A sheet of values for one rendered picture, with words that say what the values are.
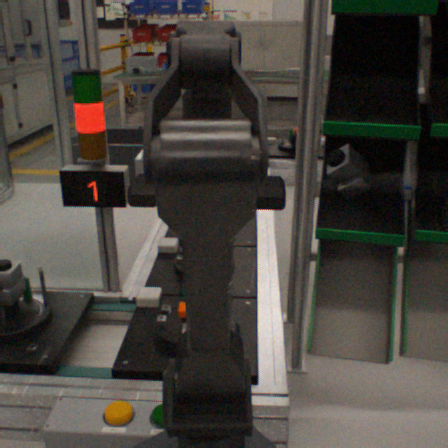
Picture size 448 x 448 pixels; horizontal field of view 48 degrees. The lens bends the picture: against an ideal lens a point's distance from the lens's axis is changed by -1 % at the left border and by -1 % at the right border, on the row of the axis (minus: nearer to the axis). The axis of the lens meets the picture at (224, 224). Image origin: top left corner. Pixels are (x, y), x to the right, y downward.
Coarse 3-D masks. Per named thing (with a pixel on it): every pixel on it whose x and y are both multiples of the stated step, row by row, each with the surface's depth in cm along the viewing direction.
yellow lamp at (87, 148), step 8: (80, 136) 91; (88, 136) 90; (96, 136) 91; (104, 136) 92; (80, 144) 92; (88, 144) 91; (96, 144) 91; (104, 144) 93; (80, 152) 93; (88, 152) 91; (96, 152) 92; (104, 152) 93
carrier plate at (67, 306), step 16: (64, 304) 101; (80, 304) 101; (64, 320) 96; (80, 320) 98; (48, 336) 91; (64, 336) 91; (0, 352) 87; (16, 352) 87; (48, 352) 87; (64, 352) 89; (0, 368) 85; (16, 368) 85; (32, 368) 84; (48, 368) 84
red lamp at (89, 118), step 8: (96, 104) 89; (80, 112) 89; (88, 112) 89; (96, 112) 89; (80, 120) 90; (88, 120) 89; (96, 120) 90; (80, 128) 90; (88, 128) 90; (96, 128) 90; (104, 128) 92
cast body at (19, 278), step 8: (0, 264) 90; (8, 264) 90; (16, 264) 92; (0, 272) 90; (8, 272) 89; (16, 272) 92; (0, 280) 90; (8, 280) 90; (16, 280) 92; (24, 280) 95; (8, 288) 90; (16, 288) 92; (24, 288) 95; (0, 296) 90; (8, 296) 90; (16, 296) 92; (0, 304) 90; (8, 304) 90
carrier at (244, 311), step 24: (144, 288) 103; (144, 312) 99; (168, 312) 93; (240, 312) 99; (144, 336) 91; (168, 336) 88; (240, 336) 92; (120, 360) 85; (144, 360) 85; (168, 360) 85
